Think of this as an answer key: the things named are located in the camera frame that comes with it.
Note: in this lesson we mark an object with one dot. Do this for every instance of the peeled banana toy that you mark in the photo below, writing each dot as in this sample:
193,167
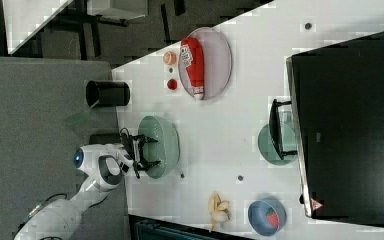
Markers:
218,210

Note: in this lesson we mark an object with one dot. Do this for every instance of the blue bowl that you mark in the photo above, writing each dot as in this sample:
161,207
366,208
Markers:
256,216

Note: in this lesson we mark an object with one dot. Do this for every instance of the red strawberry toy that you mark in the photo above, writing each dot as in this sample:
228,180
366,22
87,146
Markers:
172,84

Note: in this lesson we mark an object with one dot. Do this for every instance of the strawberry in blue bowl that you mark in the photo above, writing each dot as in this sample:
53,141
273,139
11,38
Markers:
272,218

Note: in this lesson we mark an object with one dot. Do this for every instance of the grey round plate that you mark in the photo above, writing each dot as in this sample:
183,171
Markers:
217,62

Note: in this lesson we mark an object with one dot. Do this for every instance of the red ketchup bottle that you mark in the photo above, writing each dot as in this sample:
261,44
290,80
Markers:
191,53

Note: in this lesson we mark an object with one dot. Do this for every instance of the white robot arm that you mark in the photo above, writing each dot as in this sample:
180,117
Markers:
104,165

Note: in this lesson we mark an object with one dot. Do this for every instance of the black silver toaster oven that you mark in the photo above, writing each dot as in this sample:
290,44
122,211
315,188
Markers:
337,103

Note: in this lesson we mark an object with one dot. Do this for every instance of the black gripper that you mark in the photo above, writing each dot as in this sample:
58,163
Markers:
131,145

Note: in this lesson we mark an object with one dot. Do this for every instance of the mint green strainer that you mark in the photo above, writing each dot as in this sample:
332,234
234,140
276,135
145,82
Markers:
165,149

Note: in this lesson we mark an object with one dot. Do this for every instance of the mint green cup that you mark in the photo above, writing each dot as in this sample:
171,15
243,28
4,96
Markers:
287,135

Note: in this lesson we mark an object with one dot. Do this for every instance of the orange slice toy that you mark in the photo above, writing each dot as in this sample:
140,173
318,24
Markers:
169,58

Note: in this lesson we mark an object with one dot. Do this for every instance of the black pot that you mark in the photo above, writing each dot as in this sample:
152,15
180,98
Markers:
107,93

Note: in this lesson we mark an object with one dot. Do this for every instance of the green spatula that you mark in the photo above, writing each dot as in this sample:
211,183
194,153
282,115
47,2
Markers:
81,116

